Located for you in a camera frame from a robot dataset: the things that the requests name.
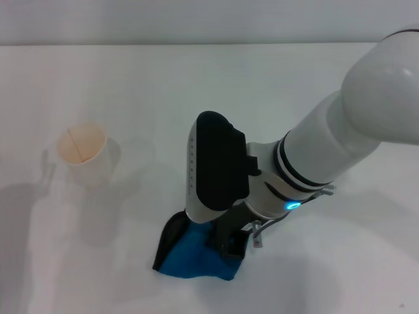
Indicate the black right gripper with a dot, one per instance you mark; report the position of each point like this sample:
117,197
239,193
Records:
234,219

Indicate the blue rag with black edge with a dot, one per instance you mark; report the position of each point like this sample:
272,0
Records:
190,255

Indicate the white paper cup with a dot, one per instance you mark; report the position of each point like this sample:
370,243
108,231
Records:
91,163

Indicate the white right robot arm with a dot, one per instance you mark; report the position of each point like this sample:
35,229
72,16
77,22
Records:
327,147

